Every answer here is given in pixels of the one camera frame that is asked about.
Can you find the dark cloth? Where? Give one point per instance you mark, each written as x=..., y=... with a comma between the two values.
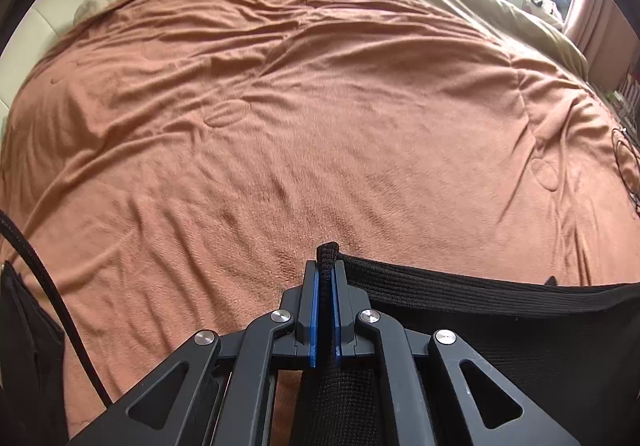
x=25, y=351

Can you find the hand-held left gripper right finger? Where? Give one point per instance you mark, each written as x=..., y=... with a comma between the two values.
x=337, y=326

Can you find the orange-brown blanket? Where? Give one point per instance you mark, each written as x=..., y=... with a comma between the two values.
x=300, y=125

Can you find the pink curtain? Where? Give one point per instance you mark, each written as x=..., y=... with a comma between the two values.
x=595, y=20

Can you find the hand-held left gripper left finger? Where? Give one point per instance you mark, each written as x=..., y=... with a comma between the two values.
x=313, y=321

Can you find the black knit sweater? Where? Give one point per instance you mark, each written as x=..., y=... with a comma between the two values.
x=500, y=326

